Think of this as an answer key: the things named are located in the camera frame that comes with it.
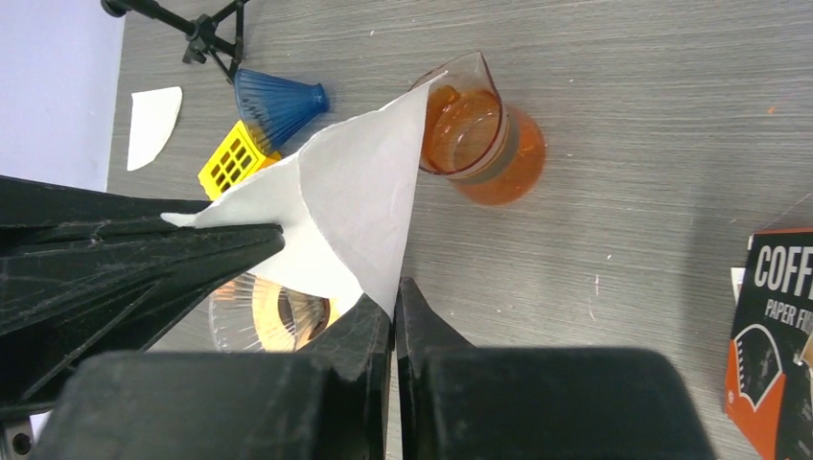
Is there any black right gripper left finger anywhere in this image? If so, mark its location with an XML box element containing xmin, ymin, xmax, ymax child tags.
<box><xmin>33</xmin><ymin>297</ymin><xmax>391</xmax><ymax>459</ymax></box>

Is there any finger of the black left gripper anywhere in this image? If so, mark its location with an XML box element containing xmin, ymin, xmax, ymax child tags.
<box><xmin>1</xmin><ymin>176</ymin><xmax>208</xmax><ymax>232</ymax></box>
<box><xmin>1</xmin><ymin>224</ymin><xmax>285</xmax><ymax>419</ymax></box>

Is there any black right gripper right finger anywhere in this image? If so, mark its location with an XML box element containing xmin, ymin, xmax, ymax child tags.
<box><xmin>394</xmin><ymin>278</ymin><xmax>715</xmax><ymax>459</ymax></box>

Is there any clear glass dripper cone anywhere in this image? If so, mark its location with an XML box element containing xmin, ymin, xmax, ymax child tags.
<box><xmin>206</xmin><ymin>273</ymin><xmax>349</xmax><ymax>353</ymax></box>

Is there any white paper coffee filter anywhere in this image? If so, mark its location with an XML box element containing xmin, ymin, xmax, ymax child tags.
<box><xmin>161</xmin><ymin>82</ymin><xmax>431</xmax><ymax>316</ymax></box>

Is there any orange coffee filter box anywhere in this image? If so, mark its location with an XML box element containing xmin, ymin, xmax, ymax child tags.
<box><xmin>725</xmin><ymin>228</ymin><xmax>812</xmax><ymax>459</ymax></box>

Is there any large wooden ring holder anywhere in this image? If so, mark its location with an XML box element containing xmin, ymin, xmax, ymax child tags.
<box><xmin>251</xmin><ymin>283</ymin><xmax>341</xmax><ymax>352</ymax></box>

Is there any blue glass dripper cone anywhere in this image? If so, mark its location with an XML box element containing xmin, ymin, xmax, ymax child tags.
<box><xmin>233</xmin><ymin>69</ymin><xmax>330</xmax><ymax>156</ymax></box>

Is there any white paper sheet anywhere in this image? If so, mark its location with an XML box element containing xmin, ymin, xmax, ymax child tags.
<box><xmin>127</xmin><ymin>86</ymin><xmax>183</xmax><ymax>172</ymax></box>

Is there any yellow green toy brick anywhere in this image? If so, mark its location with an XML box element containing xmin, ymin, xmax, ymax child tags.
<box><xmin>197</xmin><ymin>121</ymin><xmax>282</xmax><ymax>200</ymax></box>

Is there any amber glass carafe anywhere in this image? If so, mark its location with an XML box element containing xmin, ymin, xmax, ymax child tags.
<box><xmin>412</xmin><ymin>51</ymin><xmax>546</xmax><ymax>206</ymax></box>

